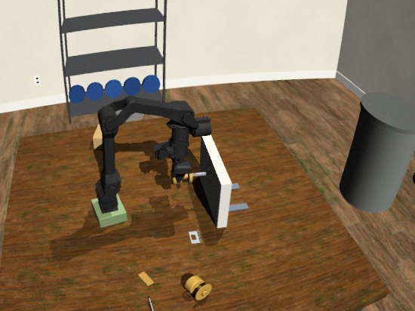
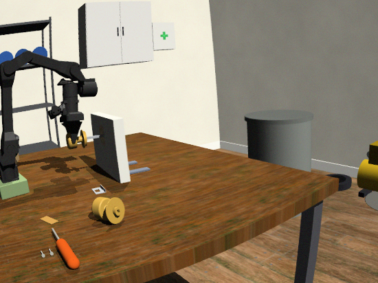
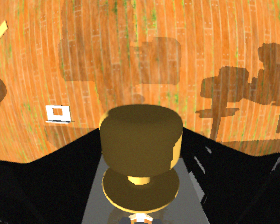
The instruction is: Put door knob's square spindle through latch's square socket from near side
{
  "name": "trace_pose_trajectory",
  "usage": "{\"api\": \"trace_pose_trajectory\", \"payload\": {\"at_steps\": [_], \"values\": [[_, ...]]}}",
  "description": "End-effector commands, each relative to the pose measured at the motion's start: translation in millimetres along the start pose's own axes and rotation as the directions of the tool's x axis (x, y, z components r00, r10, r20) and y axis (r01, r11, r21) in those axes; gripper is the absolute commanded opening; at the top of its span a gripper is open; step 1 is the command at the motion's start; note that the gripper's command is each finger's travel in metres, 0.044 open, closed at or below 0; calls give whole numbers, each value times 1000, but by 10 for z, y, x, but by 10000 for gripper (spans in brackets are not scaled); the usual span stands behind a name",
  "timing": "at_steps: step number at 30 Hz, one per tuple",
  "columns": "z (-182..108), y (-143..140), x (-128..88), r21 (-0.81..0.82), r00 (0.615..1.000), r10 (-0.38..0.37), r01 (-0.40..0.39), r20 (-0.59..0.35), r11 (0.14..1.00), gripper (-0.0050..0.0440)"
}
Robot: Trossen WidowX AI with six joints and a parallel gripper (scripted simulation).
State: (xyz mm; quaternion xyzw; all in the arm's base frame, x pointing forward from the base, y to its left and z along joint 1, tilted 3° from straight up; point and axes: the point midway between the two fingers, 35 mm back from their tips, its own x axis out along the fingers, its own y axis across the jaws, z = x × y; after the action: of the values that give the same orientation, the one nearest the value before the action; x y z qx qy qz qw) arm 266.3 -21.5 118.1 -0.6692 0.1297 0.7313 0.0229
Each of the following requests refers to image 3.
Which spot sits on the tan flat rectangular plate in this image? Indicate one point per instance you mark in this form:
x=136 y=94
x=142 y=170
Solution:
x=3 y=28

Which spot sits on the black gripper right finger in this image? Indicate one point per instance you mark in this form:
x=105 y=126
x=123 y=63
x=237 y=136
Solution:
x=228 y=182

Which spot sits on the brass door knob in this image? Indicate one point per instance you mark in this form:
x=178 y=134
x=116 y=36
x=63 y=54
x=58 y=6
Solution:
x=141 y=142

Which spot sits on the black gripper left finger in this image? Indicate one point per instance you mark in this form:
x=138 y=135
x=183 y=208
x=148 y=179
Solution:
x=55 y=187

